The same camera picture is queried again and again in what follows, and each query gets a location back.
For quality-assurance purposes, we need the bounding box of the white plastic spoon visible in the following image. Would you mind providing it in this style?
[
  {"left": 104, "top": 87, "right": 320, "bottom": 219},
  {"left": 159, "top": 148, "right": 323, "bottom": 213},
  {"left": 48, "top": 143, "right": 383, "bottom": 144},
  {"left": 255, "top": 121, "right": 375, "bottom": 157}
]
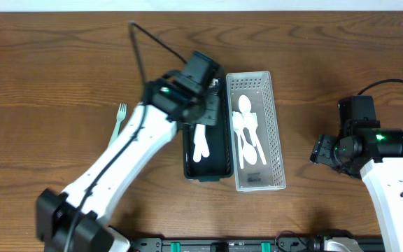
[
  {"left": 242, "top": 112, "right": 267, "bottom": 165},
  {"left": 198, "top": 125, "right": 210, "bottom": 158},
  {"left": 239, "top": 129, "right": 257, "bottom": 165},
  {"left": 232, "top": 111, "right": 244, "bottom": 169},
  {"left": 239, "top": 94, "right": 257, "bottom": 147}
]

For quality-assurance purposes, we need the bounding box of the white plastic fork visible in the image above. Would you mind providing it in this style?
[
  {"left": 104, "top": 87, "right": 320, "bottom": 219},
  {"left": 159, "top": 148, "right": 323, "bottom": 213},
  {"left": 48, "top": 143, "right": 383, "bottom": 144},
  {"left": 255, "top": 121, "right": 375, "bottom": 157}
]
[{"left": 192, "top": 124, "right": 204, "bottom": 162}]

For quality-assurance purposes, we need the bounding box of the mint green plastic fork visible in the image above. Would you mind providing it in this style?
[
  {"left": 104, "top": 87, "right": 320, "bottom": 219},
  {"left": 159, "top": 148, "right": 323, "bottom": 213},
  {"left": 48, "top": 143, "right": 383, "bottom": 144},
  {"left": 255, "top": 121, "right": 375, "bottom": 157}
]
[{"left": 108, "top": 103, "right": 127, "bottom": 146}]

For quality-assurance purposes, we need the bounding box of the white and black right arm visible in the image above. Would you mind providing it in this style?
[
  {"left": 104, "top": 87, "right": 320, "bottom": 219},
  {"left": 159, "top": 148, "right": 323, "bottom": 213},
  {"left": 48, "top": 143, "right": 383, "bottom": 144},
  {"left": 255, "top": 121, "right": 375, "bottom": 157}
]
[{"left": 310, "top": 128, "right": 403, "bottom": 251}]

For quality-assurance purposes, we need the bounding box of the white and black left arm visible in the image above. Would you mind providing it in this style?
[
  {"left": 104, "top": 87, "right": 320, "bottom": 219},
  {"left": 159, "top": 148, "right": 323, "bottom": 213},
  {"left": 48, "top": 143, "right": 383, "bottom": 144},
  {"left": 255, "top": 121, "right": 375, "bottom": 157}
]
[{"left": 36, "top": 79, "right": 178, "bottom": 251}]

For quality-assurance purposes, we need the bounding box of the dark green plastic basket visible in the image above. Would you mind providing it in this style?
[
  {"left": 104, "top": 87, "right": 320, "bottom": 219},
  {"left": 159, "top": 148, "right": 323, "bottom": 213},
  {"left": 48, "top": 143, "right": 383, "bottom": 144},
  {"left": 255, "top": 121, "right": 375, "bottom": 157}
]
[{"left": 183, "top": 77, "right": 234, "bottom": 182}]

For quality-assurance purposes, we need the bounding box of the clear white plastic basket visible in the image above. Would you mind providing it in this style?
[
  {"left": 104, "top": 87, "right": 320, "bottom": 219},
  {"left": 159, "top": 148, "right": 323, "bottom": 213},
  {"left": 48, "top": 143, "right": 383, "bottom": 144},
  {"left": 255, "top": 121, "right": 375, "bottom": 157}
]
[{"left": 226, "top": 71, "right": 286, "bottom": 192}]

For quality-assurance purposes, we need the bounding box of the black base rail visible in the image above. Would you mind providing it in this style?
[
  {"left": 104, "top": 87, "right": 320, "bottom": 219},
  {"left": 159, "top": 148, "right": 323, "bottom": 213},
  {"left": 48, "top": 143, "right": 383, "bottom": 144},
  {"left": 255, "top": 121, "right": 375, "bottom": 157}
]
[{"left": 130, "top": 230, "right": 385, "bottom": 252}]

